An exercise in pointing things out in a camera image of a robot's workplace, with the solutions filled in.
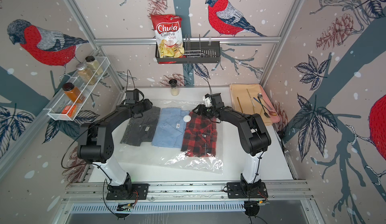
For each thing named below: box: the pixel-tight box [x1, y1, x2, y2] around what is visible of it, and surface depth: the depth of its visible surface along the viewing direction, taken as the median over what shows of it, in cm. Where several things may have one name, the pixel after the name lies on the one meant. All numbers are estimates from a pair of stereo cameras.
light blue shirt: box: [151, 107, 190, 149], surface depth 97 cm
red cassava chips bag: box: [150, 14, 186, 65], surface depth 84 cm
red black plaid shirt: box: [180, 111, 218, 158], surface depth 92 cm
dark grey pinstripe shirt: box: [120, 106, 161, 147], surface depth 96 cm
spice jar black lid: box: [84, 55, 96, 63], surface depth 81 cm
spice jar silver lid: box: [75, 63, 86, 71], surface depth 75 cm
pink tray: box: [257, 83, 280, 124], surface depth 111 cm
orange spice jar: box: [62, 82, 86, 104], surface depth 69 cm
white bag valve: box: [182, 115, 192, 123], surface depth 100 cm
